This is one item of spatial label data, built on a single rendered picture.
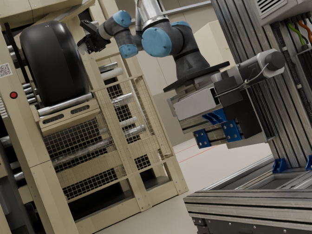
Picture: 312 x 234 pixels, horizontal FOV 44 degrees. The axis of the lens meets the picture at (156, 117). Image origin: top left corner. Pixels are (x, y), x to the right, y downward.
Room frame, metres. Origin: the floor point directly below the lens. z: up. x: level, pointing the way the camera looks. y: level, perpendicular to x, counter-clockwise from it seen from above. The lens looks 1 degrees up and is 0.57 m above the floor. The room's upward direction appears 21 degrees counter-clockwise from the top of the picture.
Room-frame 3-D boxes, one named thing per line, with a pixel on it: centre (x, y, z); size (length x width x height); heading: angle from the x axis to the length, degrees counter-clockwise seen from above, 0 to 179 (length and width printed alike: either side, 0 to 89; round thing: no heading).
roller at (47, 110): (2.32, 0.48, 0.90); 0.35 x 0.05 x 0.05; 107
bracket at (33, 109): (2.40, 0.69, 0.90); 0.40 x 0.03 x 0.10; 17
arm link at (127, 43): (1.68, -0.01, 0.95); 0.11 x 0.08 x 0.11; 141
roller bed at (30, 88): (2.75, 0.85, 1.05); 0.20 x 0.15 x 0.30; 107
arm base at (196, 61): (1.66, -0.22, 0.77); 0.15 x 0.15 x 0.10
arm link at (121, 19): (1.66, 0.00, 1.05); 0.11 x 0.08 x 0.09; 49
